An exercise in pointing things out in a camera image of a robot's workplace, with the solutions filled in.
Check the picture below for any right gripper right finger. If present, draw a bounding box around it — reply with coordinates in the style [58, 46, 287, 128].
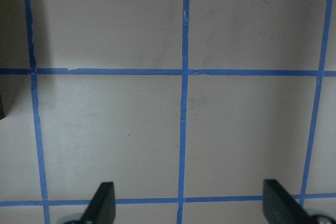
[262, 179, 335, 224]

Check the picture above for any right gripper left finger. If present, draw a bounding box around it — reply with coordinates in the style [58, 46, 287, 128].
[59, 181, 117, 224]

